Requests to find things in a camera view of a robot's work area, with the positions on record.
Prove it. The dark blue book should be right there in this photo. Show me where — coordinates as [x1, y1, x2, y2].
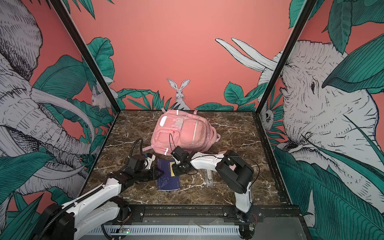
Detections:
[157, 159, 181, 191]

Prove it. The pink student backpack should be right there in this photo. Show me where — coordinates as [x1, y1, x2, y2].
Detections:
[143, 109, 221, 156]

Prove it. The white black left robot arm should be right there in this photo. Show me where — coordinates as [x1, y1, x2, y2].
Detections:
[31, 167, 164, 240]

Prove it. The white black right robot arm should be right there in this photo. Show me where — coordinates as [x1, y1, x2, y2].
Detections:
[171, 147, 254, 223]

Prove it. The clear plastic small case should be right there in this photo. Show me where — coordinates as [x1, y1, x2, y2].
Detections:
[205, 170, 214, 187]

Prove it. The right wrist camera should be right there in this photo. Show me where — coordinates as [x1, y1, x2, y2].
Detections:
[171, 146, 189, 165]

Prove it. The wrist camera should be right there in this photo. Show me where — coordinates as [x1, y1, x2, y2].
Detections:
[171, 146, 189, 165]
[128, 154, 156, 172]

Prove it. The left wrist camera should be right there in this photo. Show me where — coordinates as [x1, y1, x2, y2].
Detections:
[128, 154, 156, 172]

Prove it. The black front mounting rail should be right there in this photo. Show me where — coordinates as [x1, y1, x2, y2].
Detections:
[125, 204, 303, 224]

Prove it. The white perforated cable tray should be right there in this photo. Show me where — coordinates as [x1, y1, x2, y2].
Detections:
[105, 225, 240, 236]

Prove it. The black left corner frame post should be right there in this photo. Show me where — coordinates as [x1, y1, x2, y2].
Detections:
[50, 0, 121, 114]

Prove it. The black corner frame post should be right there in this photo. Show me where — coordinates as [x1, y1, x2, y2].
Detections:
[50, 0, 121, 114]
[256, 0, 317, 115]

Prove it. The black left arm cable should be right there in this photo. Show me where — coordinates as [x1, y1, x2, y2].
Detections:
[32, 185, 104, 240]

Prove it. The black right corner frame post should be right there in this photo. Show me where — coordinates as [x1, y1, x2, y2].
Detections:
[256, 0, 317, 115]

